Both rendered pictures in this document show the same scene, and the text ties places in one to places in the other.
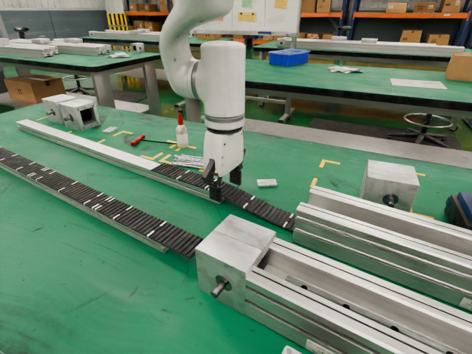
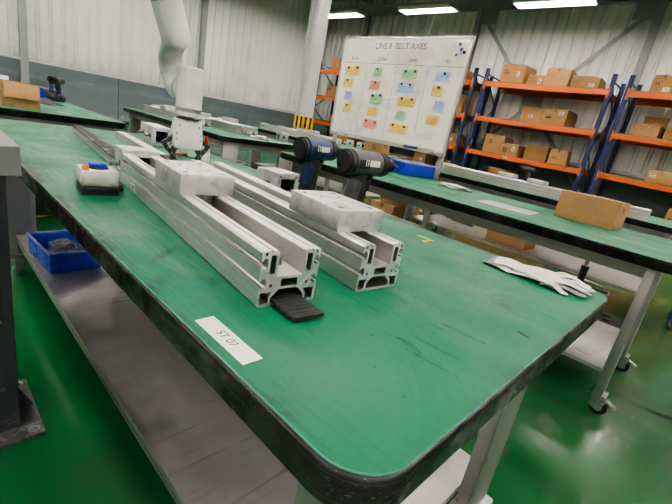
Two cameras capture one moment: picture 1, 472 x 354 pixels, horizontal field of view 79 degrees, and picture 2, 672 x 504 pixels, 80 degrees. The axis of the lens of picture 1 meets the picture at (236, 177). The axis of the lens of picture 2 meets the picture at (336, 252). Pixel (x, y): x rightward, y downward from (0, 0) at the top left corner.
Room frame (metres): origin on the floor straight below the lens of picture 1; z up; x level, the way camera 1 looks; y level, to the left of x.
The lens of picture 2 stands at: (-0.61, -0.93, 1.04)
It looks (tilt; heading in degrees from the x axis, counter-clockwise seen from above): 17 degrees down; 16
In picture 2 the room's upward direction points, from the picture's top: 11 degrees clockwise
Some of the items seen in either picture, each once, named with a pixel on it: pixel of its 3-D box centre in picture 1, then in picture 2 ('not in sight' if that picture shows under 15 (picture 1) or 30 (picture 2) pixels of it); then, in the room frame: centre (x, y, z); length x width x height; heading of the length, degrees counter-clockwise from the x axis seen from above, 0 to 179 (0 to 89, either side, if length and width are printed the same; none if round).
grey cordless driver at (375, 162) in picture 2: not in sight; (366, 195); (0.37, -0.69, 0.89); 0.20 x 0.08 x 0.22; 151
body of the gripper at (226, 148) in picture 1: (225, 146); (187, 132); (0.58, 0.02, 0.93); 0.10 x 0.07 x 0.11; 148
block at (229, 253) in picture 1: (232, 265); (132, 164); (0.33, 0.00, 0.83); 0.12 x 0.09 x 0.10; 148
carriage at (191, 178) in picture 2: not in sight; (193, 183); (0.11, -0.38, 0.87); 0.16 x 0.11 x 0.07; 58
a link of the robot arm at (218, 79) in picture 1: (221, 78); (189, 88); (0.58, 0.03, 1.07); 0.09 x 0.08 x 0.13; 67
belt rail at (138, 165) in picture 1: (99, 151); (145, 148); (0.84, 0.44, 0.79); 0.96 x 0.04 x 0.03; 58
